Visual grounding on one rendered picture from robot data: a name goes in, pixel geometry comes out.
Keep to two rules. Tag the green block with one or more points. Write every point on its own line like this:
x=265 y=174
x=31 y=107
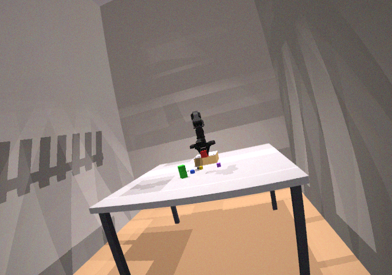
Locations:
x=181 y=168
x=183 y=174

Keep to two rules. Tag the red block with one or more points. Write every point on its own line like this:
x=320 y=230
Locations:
x=204 y=154

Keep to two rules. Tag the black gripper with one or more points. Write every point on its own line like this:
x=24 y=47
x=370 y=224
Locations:
x=208 y=144

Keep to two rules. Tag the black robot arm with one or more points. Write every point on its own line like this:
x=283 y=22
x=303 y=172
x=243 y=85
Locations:
x=197 y=123

